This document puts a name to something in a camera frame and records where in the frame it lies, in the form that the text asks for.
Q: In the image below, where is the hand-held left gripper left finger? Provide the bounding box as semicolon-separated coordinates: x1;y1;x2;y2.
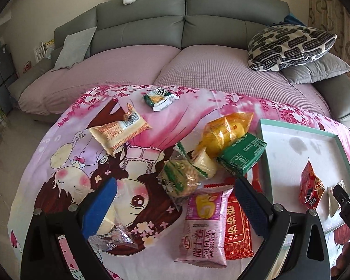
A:
20;177;119;280

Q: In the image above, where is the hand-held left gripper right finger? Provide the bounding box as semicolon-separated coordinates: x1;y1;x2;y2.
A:
233;176;331;280

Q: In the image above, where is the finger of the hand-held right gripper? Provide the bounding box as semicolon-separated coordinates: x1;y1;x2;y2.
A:
332;183;350;208

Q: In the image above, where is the small white cookie packet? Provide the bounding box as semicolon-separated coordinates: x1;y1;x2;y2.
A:
325;179;343;218

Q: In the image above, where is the clear packet with white bun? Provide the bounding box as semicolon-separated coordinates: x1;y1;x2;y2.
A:
87;201;140;253

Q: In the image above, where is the red patterned snack packet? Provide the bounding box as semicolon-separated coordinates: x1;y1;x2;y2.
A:
224;194;255;261

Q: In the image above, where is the small red cartoon snack packet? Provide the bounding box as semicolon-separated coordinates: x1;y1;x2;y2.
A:
298;158;326;210

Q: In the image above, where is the white tray with green rim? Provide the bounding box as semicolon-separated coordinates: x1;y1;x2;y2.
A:
252;119;350;234

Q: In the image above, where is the pink swiss roll packet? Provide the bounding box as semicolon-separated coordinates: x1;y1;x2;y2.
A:
174;187;234;269

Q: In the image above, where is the clear packet with white cake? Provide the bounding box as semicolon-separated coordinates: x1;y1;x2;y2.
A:
175;141;219;180

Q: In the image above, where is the green clear cookie packet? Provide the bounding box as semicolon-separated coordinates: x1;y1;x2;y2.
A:
157;152;205;210

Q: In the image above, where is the printed pink blanket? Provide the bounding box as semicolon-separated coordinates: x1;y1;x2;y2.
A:
7;84;350;280

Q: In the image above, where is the yellow snack packet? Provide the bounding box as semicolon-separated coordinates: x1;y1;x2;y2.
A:
197;112;255;159

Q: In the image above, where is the beige orange snack packet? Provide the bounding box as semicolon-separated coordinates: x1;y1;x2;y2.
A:
89;103;152;156

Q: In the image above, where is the small green white snack packet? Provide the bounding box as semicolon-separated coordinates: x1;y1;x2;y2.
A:
142;87;180;112

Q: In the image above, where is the grey pillow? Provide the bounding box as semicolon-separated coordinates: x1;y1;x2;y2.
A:
281;53;350;84

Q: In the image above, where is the pink sofa cover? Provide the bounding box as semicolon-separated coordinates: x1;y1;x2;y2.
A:
17;45;331;123

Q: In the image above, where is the black white patterned pillow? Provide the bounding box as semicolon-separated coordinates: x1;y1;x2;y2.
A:
247;25;337;72

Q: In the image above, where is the light grey cushion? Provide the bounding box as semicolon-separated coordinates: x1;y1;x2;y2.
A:
51;26;97;72

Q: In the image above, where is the white rack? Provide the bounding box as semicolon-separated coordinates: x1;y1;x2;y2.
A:
33;39;54;63

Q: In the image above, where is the beige patterned curtain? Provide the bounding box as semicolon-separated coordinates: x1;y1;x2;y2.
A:
306;0;350;85

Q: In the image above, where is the blue cloth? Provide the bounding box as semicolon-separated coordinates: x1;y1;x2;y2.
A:
283;13;305;27

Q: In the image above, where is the grey sofa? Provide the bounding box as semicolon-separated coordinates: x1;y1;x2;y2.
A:
7;0;350;129

